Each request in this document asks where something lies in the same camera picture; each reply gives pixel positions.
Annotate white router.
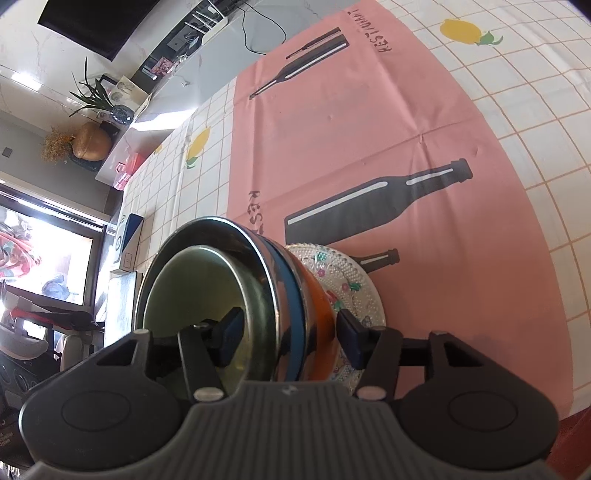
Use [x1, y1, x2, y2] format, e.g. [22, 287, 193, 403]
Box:
[184, 0, 232, 34]

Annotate black television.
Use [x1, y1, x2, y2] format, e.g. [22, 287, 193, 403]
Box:
[37, 0, 154, 62]

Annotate green leafy plant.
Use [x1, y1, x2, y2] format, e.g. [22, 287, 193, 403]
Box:
[68, 56, 122, 118]

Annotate dried yellow flowers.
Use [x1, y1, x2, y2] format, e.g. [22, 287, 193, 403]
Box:
[40, 126, 77, 163]

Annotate black cable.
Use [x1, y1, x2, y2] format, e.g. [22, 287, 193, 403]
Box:
[241, 0, 288, 57]

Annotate pink and checked tablecloth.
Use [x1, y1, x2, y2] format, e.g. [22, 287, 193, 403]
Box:
[95, 0, 591, 416]

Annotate brown gourd vase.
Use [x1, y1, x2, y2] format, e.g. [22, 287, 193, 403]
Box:
[73, 121, 114, 162]

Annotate framed drawing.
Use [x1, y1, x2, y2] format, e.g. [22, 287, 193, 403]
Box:
[108, 75, 154, 112]

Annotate white marble cabinet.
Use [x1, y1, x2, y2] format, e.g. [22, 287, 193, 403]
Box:
[95, 0, 259, 185]

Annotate blue steel-lined bowl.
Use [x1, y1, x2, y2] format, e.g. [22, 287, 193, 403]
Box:
[134, 217, 309, 385]

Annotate orange steel-lined bowl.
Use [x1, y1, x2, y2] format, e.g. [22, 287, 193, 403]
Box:
[295, 257, 343, 384]

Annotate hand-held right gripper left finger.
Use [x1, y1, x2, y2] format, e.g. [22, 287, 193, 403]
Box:
[95, 307, 246, 403]

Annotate green ceramic bowl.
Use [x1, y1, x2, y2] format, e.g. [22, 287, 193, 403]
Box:
[143, 246, 279, 389]

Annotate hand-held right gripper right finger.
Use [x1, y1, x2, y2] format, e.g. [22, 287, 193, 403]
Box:
[337, 309, 468, 401]

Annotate printed clear glass plate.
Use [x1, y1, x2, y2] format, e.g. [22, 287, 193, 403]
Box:
[284, 244, 387, 398]

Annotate blue and white box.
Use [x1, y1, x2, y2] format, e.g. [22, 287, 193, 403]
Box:
[110, 213, 146, 274]

